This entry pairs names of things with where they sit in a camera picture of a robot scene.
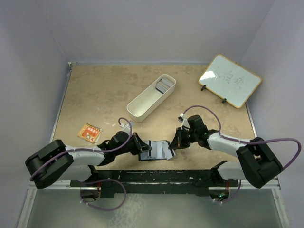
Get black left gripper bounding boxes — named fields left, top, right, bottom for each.
left=114, top=132, right=151, bottom=156

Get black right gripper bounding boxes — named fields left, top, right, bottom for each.
left=169, top=127, right=198, bottom=149

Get white magnetic stripe card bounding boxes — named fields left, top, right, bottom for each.
left=162, top=141, right=176, bottom=160

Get black leather card holder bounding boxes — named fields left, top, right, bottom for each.
left=138, top=140, right=171, bottom=162

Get white plastic card tray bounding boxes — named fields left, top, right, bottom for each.
left=126, top=74, right=176, bottom=123

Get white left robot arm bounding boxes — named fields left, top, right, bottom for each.
left=25, top=131, right=152, bottom=189

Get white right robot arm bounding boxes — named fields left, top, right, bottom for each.
left=169, top=115, right=283, bottom=188

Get stack of cards in tray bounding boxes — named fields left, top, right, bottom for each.
left=155, top=77, right=174, bottom=94

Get orange spiral notepad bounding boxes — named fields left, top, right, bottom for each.
left=77, top=123, right=103, bottom=143

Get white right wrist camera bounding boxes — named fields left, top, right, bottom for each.
left=178, top=113, right=190, bottom=129

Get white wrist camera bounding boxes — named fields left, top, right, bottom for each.
left=178, top=113, right=190, bottom=129
left=119, top=121, right=134, bottom=134

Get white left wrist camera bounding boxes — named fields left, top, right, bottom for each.
left=119, top=121, right=134, bottom=134

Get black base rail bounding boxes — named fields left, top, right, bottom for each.
left=70, top=169, right=238, bottom=198

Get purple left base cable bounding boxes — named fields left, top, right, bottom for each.
left=79, top=178, right=127, bottom=211

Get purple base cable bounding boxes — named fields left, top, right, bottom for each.
left=79, top=178, right=127, bottom=211
left=212, top=179, right=242, bottom=205

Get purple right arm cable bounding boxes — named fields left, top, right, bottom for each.
left=182, top=105, right=301, bottom=171

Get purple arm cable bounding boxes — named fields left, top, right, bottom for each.
left=182, top=105, right=301, bottom=171
left=29, top=117, right=133, bottom=182

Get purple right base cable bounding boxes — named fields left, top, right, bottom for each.
left=212, top=179, right=242, bottom=205

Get small whiteboard yellow frame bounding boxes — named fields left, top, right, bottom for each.
left=199, top=54, right=262, bottom=108

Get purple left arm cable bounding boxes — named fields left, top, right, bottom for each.
left=29, top=117, right=133, bottom=182

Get aluminium frame rail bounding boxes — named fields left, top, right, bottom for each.
left=16, top=180, right=72, bottom=228

